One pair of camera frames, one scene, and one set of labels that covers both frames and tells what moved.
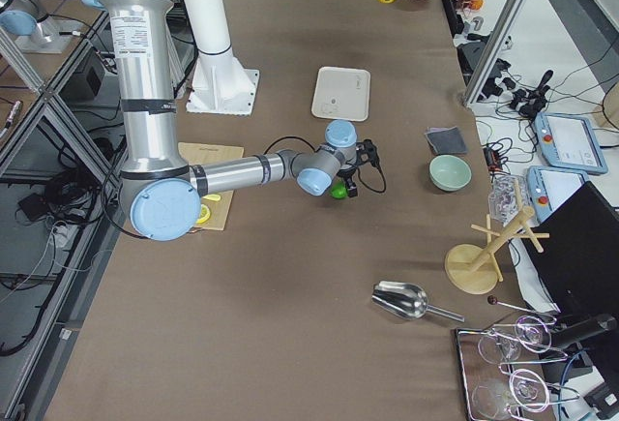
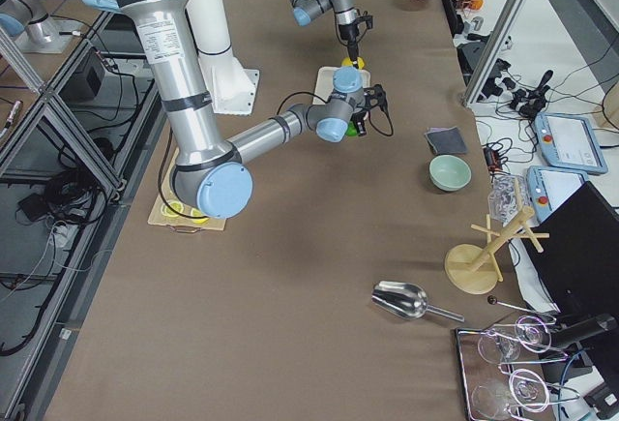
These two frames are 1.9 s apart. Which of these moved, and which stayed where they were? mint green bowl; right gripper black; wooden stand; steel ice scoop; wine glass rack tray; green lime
Moved: green lime; right gripper black
Stayed: wooden stand; wine glass rack tray; steel ice scoop; mint green bowl
